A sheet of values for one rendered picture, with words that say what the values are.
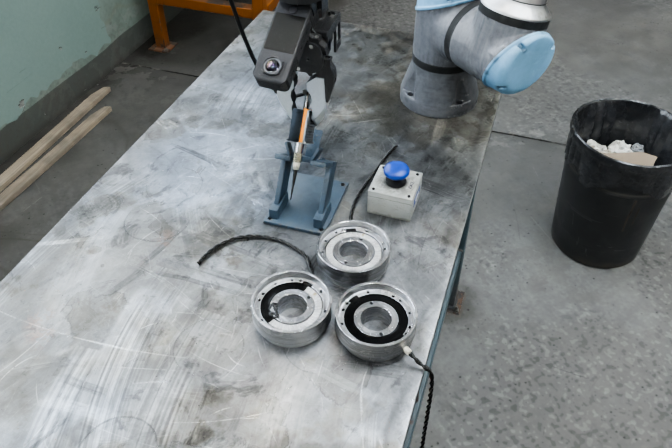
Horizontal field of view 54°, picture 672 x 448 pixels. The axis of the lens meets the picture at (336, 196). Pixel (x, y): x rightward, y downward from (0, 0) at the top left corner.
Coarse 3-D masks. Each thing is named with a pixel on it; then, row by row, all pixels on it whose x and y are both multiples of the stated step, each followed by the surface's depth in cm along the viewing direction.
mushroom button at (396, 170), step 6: (390, 162) 102; (396, 162) 102; (402, 162) 102; (384, 168) 101; (390, 168) 101; (396, 168) 101; (402, 168) 101; (408, 168) 101; (384, 174) 101; (390, 174) 100; (396, 174) 100; (402, 174) 100; (408, 174) 101; (396, 180) 102
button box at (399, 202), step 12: (384, 180) 103; (408, 180) 103; (420, 180) 104; (372, 192) 101; (384, 192) 101; (396, 192) 101; (408, 192) 101; (420, 192) 107; (372, 204) 103; (384, 204) 102; (396, 204) 101; (408, 204) 100; (396, 216) 103; (408, 216) 102
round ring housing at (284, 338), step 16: (288, 272) 89; (304, 272) 89; (256, 288) 87; (320, 288) 88; (256, 304) 86; (288, 304) 89; (304, 304) 88; (256, 320) 83; (288, 320) 84; (304, 320) 84; (320, 320) 83; (272, 336) 83; (288, 336) 82; (304, 336) 82
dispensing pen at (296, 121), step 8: (304, 104) 95; (296, 112) 93; (296, 120) 93; (296, 128) 93; (288, 136) 94; (296, 136) 94; (296, 144) 95; (296, 152) 95; (296, 160) 95; (296, 168) 96
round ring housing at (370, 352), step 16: (352, 288) 87; (368, 288) 88; (384, 288) 88; (336, 304) 85; (368, 304) 86; (384, 304) 86; (336, 320) 83; (368, 320) 88; (384, 320) 87; (416, 320) 83; (352, 336) 82; (352, 352) 82; (368, 352) 81; (384, 352) 81; (400, 352) 82
